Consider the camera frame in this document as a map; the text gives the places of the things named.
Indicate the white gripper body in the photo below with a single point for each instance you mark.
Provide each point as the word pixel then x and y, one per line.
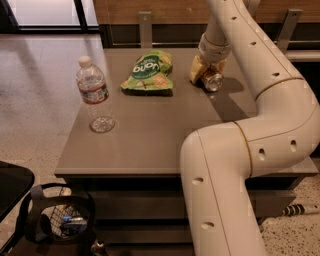
pixel 213 53

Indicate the orange soda can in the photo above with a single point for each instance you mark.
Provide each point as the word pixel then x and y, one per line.
pixel 212 80

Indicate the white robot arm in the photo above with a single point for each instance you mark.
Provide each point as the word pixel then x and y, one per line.
pixel 215 161

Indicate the green snack bag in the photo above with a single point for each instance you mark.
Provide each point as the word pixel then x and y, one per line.
pixel 150 72

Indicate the grey side shelf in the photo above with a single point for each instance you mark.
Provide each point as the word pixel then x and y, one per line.
pixel 303 55

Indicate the clear plastic water bottle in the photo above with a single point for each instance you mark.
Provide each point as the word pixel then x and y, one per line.
pixel 95 94

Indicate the grey drawer cabinet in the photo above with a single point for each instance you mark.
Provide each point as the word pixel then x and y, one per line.
pixel 149 133

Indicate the black mesh basket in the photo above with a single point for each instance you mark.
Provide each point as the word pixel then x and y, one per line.
pixel 55 220

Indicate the black chair seat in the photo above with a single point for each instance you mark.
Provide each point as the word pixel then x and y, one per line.
pixel 15 182

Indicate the left metal bracket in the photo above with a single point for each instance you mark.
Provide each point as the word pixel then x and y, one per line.
pixel 145 29

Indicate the metal bracket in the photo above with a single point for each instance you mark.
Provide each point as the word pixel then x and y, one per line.
pixel 287 28
pixel 145 29

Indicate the right metal bracket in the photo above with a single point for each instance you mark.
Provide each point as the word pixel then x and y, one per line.
pixel 287 28

